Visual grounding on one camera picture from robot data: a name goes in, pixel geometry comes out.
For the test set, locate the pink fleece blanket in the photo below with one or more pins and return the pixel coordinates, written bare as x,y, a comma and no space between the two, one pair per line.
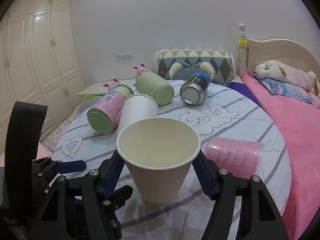
298,123

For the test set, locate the pink green labelled can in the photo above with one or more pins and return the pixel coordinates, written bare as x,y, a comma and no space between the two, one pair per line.
104,116

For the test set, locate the pink pig plush toy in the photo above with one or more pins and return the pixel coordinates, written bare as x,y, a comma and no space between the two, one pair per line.
140,69

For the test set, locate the yellow star ornament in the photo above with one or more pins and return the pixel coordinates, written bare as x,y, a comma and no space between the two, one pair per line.
242,43

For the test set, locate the white striped quilt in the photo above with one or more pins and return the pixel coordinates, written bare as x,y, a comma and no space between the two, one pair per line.
224,113

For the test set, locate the purple blanket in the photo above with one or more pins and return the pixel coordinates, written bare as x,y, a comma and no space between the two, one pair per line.
239,87

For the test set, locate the triangle patterned cushion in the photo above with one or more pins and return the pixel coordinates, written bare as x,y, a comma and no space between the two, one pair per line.
222,62

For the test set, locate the white bedside table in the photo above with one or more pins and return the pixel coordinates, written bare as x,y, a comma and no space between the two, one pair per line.
99,89

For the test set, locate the pink bunny plush toy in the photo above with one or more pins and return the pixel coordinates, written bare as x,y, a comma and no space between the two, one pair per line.
111,85

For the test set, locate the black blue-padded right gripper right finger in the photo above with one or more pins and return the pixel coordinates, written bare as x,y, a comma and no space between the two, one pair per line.
259,216

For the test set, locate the white wall switch panel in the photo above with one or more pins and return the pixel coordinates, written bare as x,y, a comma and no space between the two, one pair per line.
124,56

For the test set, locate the cream wardrobe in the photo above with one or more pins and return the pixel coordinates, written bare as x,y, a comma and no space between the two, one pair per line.
38,61

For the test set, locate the white paper cup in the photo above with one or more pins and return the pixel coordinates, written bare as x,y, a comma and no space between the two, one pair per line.
137,107
158,153

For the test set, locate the green ceramic mug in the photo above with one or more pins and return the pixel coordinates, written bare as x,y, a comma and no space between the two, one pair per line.
156,87

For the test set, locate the pink translucent plastic cup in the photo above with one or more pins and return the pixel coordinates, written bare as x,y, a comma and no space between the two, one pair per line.
240,158

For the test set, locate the grey koala plush pillow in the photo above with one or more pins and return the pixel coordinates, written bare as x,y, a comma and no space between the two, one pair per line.
181,70

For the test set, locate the blue cartoon pillow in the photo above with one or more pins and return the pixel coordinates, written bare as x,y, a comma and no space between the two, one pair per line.
280,88

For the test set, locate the cream dog plush toy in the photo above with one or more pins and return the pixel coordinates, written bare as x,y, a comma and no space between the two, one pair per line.
282,72

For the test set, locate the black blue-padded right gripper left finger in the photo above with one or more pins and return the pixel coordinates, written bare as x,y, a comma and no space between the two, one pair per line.
84,207

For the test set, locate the cream wooden headboard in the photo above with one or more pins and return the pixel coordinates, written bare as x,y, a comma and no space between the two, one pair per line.
284,50

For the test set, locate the blue black spray can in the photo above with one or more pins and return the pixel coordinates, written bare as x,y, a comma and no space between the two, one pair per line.
193,91

